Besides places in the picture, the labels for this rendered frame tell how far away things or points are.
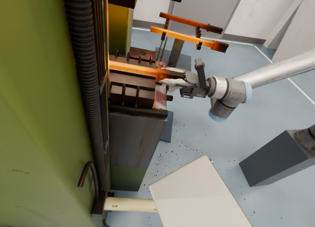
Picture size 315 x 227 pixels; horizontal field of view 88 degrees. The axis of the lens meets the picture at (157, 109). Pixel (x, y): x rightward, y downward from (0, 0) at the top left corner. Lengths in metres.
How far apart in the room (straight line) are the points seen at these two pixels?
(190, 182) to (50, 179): 0.18
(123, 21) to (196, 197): 0.73
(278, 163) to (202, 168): 1.38
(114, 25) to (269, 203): 1.79
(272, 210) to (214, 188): 1.69
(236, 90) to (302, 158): 0.86
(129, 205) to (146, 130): 0.30
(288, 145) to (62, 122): 1.43
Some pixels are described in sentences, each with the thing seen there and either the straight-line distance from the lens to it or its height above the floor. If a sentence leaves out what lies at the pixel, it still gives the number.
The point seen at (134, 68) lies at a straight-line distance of 0.62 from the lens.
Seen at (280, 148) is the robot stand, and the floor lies 0.48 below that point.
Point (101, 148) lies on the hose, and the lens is 0.36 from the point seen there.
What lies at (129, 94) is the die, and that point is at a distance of 0.55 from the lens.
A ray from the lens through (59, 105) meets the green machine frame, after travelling 0.19.
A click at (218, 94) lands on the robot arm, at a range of 0.68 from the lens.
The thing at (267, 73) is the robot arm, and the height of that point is 1.04.
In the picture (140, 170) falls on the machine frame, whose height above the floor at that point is 0.43.
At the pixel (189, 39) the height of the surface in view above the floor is 0.99.
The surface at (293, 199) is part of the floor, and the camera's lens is 2.09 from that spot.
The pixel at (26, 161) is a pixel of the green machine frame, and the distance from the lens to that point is 0.22.
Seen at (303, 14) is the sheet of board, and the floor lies 0.84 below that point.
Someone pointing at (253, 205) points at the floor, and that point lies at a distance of 1.78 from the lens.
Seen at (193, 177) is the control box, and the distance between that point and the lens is 0.20.
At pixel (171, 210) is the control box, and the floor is 1.17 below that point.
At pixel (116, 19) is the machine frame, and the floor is 1.07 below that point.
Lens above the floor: 1.36
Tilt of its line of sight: 47 degrees down
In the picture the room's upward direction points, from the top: 17 degrees clockwise
